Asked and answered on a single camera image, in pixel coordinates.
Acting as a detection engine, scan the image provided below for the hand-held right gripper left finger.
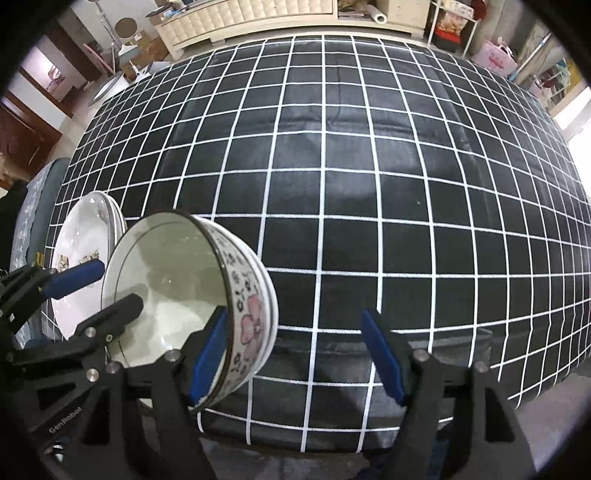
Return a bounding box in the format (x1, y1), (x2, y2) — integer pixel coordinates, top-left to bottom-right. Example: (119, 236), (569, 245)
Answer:
(69, 307), (230, 480)

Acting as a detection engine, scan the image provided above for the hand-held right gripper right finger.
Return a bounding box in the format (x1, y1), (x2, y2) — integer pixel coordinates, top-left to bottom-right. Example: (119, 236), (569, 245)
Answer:
(360, 309), (539, 480)

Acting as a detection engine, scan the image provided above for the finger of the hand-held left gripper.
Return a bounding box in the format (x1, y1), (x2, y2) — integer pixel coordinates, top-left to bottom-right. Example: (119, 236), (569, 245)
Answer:
(9, 294), (145, 444)
(0, 257), (106, 342)

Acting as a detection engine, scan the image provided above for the white plate brown flower print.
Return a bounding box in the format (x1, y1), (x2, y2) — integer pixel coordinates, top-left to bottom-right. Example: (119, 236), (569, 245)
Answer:
(50, 191), (116, 342)

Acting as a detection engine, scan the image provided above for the white bowl pink flower pattern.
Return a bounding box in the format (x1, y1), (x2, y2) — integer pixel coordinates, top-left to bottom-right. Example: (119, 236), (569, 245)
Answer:
(100, 211), (273, 411)

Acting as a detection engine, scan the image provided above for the plain white plate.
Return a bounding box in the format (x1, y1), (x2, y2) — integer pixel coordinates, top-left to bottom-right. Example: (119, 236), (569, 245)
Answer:
(111, 203), (129, 237)

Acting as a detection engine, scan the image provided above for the white bowl red mark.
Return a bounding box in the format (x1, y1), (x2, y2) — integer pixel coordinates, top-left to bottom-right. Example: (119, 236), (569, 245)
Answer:
(240, 244), (280, 374)

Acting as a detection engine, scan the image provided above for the grey-blue floral cloth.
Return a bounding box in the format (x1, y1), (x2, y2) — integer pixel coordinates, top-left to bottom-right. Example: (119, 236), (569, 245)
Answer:
(9, 158), (71, 278)

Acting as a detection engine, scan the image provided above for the brown wooden door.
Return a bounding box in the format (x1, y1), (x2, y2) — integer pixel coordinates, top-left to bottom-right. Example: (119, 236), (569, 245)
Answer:
(0, 92), (63, 176)

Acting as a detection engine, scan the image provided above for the black white checked blanket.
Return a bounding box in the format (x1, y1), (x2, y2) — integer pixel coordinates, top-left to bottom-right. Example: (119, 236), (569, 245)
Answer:
(48, 34), (591, 455)

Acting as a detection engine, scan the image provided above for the white plastic basin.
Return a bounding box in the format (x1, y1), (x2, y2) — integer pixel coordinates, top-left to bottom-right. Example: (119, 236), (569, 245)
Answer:
(90, 74), (127, 104)

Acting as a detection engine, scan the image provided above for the cream tufted cabinet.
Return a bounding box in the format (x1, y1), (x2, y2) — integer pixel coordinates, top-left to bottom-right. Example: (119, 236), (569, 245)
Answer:
(154, 0), (338, 58)

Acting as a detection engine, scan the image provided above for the pink bag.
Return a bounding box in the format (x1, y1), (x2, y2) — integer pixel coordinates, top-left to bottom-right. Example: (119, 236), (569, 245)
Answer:
(473, 39), (518, 77)

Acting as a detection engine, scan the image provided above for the red box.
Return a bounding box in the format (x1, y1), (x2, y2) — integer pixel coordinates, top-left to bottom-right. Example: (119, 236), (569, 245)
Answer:
(434, 9), (476, 47)

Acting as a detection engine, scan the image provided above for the cream drawer cabinet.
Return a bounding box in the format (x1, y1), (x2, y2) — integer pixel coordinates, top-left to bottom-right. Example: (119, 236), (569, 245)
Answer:
(337, 0), (428, 35)

